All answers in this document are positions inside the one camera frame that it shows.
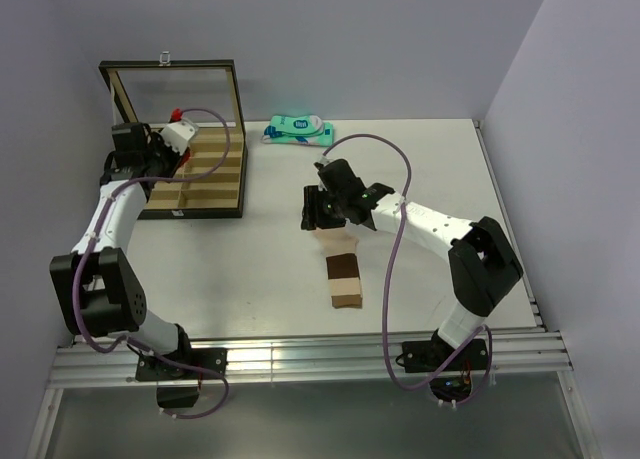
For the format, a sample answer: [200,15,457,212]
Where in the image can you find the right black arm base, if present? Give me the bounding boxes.
[401,339,492,398]

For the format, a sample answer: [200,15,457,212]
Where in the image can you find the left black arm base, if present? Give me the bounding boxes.
[135,348,227,412]

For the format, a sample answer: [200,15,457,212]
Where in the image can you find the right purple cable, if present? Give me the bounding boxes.
[319,132,494,408]

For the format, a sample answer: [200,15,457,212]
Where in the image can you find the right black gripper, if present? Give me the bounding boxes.
[301,185,347,230]

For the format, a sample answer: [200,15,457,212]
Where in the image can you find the teal patterned folded socks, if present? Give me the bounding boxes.
[261,115,335,147]

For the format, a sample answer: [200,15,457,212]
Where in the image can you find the beige brown striped sock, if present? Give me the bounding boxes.
[313,228,363,309]

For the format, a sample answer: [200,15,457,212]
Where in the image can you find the black compartment organizer box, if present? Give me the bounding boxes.
[99,52,248,219]

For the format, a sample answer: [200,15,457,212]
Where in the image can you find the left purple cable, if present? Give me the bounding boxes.
[72,107,232,420]

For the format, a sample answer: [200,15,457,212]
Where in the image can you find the purple cable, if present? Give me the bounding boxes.
[72,107,232,420]
[319,132,494,408]

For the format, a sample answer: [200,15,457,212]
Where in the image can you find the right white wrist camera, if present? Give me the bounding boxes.
[314,155,331,173]

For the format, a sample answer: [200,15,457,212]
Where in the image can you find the aluminium front rail frame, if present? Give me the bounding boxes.
[24,121,601,459]

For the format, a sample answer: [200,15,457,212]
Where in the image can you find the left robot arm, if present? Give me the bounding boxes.
[49,119,198,378]

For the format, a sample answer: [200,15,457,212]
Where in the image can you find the red sock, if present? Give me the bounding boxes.
[179,149,191,167]

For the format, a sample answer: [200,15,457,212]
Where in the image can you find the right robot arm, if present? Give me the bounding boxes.
[301,159,523,369]

